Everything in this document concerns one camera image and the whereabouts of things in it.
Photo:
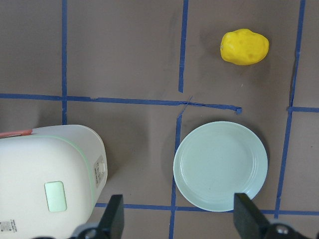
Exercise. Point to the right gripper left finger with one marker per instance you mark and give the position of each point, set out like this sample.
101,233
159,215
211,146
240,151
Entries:
111,225

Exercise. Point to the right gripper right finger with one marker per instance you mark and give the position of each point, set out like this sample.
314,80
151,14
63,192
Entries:
248,220

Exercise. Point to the white rice cooker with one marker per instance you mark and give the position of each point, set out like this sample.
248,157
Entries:
50,180

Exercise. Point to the green plate near potato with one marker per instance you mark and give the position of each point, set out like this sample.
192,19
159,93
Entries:
216,161

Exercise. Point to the yellow toy potato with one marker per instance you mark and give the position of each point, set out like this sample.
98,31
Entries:
243,47

